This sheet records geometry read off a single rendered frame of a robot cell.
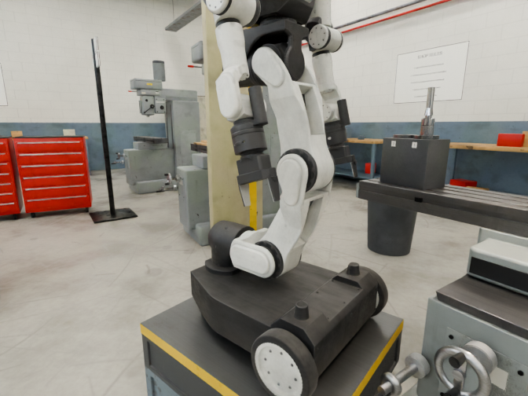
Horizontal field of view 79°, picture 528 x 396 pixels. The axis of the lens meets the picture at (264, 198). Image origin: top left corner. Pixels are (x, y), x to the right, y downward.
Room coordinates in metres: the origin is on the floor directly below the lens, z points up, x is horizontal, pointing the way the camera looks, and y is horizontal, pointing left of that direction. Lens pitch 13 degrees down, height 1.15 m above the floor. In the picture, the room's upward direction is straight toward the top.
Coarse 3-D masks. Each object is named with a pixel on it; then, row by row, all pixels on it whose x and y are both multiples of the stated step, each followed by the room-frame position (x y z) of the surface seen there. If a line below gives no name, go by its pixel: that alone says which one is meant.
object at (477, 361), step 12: (444, 348) 0.64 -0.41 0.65; (456, 348) 0.62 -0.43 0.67; (468, 348) 0.66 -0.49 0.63; (480, 348) 0.64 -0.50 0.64; (444, 360) 0.64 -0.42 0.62; (456, 360) 0.58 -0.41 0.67; (468, 360) 0.59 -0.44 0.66; (480, 360) 0.64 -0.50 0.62; (492, 360) 0.63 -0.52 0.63; (444, 372) 0.63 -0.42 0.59; (456, 372) 0.60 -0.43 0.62; (468, 372) 0.59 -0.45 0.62; (480, 372) 0.57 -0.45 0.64; (444, 384) 0.62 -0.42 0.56; (456, 384) 0.61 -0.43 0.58; (468, 384) 0.59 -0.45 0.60; (480, 384) 0.57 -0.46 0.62
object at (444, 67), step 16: (432, 48) 5.63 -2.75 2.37; (448, 48) 5.42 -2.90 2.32; (464, 48) 5.21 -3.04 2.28; (0, 64) 7.34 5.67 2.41; (400, 64) 6.10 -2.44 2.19; (416, 64) 5.84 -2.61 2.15; (432, 64) 5.61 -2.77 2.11; (448, 64) 5.39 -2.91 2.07; (464, 64) 5.19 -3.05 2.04; (0, 80) 7.31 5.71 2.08; (400, 80) 6.07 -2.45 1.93; (416, 80) 5.81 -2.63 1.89; (432, 80) 5.58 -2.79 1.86; (448, 80) 5.37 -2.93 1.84; (0, 96) 7.29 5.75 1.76; (400, 96) 6.05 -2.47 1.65; (416, 96) 5.79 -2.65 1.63; (448, 96) 5.35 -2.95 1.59
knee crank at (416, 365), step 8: (408, 360) 0.78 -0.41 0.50; (416, 360) 0.76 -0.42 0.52; (424, 360) 0.76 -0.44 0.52; (408, 368) 0.74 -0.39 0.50; (416, 368) 0.75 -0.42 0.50; (424, 368) 0.74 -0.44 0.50; (384, 376) 0.71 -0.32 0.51; (392, 376) 0.70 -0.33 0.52; (400, 376) 0.72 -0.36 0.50; (408, 376) 0.73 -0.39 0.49; (416, 376) 0.75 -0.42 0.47; (384, 384) 0.69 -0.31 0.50; (392, 384) 0.69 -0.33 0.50; (400, 384) 0.69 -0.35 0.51; (384, 392) 0.67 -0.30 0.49; (392, 392) 0.69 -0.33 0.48; (400, 392) 0.68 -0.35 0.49
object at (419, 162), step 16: (384, 144) 1.36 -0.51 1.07; (400, 144) 1.28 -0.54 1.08; (416, 144) 1.22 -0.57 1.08; (432, 144) 1.18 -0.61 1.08; (448, 144) 1.22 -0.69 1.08; (384, 160) 1.35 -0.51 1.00; (400, 160) 1.28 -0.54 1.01; (416, 160) 1.21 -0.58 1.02; (432, 160) 1.18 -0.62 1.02; (384, 176) 1.34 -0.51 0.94; (400, 176) 1.27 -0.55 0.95; (416, 176) 1.20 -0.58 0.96; (432, 176) 1.19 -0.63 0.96
